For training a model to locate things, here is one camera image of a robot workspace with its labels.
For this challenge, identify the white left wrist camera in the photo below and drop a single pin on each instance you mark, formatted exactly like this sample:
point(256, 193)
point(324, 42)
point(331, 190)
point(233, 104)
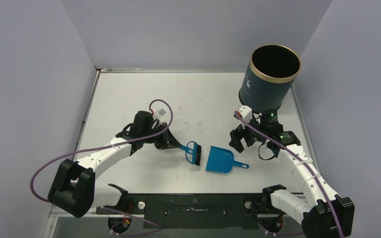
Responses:
point(159, 114)

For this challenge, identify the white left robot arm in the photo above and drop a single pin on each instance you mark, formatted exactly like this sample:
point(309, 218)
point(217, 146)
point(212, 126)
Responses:
point(74, 188)

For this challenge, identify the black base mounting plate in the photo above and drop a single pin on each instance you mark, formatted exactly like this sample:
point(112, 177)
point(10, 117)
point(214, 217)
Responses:
point(196, 211)

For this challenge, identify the dark blue gold-rimmed bin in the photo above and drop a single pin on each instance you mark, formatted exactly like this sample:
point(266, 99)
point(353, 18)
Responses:
point(271, 72)

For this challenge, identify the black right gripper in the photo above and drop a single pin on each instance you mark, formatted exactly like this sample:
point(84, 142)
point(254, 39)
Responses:
point(245, 136)

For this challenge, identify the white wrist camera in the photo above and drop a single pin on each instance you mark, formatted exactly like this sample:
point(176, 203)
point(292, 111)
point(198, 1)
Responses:
point(245, 112)
point(159, 114)

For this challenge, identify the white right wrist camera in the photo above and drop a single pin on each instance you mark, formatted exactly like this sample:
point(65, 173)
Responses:
point(245, 112)

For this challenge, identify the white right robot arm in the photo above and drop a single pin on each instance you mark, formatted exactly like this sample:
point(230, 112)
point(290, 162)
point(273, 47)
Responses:
point(324, 213)

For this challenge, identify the blue hand brush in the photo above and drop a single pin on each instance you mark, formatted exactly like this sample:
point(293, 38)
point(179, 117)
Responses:
point(192, 152)

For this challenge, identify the blue plastic dustpan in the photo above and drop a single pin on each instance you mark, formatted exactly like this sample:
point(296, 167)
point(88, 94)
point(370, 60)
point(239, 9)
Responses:
point(222, 161)

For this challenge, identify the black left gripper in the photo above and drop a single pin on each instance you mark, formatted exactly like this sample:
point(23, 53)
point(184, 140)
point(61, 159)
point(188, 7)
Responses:
point(171, 142)

